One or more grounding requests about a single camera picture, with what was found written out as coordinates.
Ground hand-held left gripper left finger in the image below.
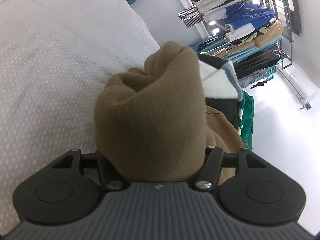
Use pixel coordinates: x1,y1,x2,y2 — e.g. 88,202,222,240
51,149,126,192

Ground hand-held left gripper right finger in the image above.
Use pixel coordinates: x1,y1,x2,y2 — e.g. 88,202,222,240
195,145,268,192

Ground brown hoodie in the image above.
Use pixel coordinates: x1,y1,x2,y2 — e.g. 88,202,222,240
93,41,208,182

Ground tan sweatshirt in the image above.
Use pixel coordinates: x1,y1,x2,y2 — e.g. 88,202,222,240
204,104,248,180

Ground black garment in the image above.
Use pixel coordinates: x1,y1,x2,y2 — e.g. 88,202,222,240
204,97,241,136

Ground green garment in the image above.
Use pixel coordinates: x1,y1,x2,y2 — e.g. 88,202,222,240
236,91,255,143

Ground white fleece jacket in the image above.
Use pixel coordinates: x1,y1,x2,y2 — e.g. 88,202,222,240
198,54,243,100

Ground dark hanging garments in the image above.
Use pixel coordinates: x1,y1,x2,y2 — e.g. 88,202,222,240
233,50,282,81

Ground bed with white sheet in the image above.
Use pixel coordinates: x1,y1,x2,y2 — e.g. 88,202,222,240
0,0,162,230

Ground white air conditioner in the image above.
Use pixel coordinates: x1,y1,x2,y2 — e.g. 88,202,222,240
276,63,318,110

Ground teal hanging garment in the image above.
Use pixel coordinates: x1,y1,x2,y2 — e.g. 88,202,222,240
189,34,283,63

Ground beige hanging garment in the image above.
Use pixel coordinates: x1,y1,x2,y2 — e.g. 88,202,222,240
212,22,285,58

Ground striped hanging shirt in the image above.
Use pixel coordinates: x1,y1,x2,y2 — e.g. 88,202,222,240
177,0,251,28

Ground blue and white jersey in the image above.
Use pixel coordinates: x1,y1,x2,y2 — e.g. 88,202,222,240
203,3,277,41

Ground metal drying rack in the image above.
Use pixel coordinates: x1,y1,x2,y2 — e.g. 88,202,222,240
259,0,303,71

